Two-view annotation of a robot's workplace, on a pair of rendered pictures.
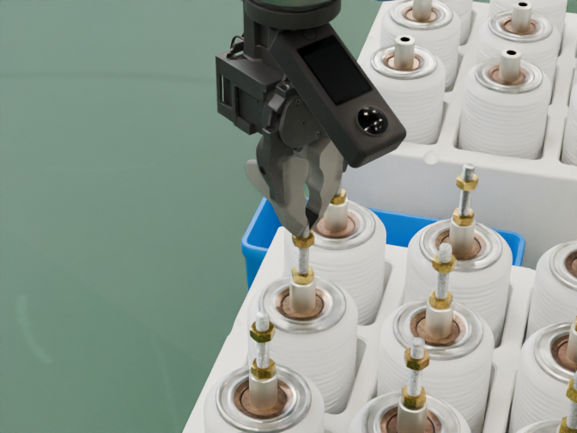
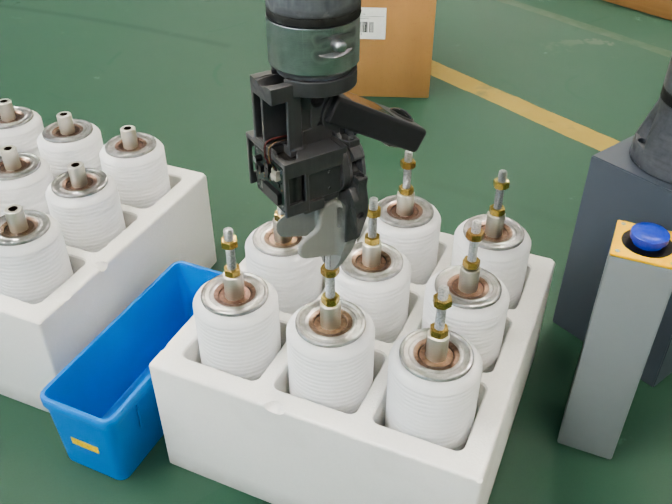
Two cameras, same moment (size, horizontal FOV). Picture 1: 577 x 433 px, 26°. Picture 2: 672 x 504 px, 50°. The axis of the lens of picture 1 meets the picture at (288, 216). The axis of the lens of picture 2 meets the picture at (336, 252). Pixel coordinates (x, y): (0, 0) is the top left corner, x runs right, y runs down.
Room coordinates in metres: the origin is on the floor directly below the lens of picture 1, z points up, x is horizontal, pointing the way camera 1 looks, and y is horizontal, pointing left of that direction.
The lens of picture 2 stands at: (0.73, 0.56, 0.78)
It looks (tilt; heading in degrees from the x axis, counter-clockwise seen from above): 37 degrees down; 278
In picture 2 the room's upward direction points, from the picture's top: straight up
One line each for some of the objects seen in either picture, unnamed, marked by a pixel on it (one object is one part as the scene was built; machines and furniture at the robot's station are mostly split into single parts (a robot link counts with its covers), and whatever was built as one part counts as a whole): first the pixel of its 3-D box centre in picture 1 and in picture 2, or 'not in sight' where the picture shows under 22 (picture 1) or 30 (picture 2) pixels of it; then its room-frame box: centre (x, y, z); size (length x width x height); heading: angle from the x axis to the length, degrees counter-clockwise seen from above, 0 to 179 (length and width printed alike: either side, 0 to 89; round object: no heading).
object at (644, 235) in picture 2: not in sight; (648, 239); (0.49, -0.12, 0.32); 0.04 x 0.04 x 0.02
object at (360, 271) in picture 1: (333, 299); (241, 352); (0.93, -0.04, 0.16); 0.10 x 0.10 x 0.18
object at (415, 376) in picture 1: (415, 378); (473, 249); (0.67, -0.09, 0.30); 0.01 x 0.01 x 0.08
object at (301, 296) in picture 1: (302, 292); (330, 313); (0.82, -0.01, 0.26); 0.02 x 0.02 x 0.03
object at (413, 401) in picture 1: (413, 395); (471, 262); (0.67, -0.09, 0.29); 0.02 x 0.02 x 0.01; 37
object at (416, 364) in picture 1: (416, 358); (475, 234); (0.67, -0.09, 0.32); 0.02 x 0.02 x 0.01; 37
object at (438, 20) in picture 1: (421, 15); not in sight; (1.35, -0.16, 0.25); 0.08 x 0.08 x 0.01
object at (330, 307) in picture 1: (302, 304); (330, 322); (0.82, -0.01, 0.25); 0.08 x 0.08 x 0.01
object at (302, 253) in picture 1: (302, 257); (330, 285); (0.82, -0.01, 0.30); 0.01 x 0.01 x 0.08
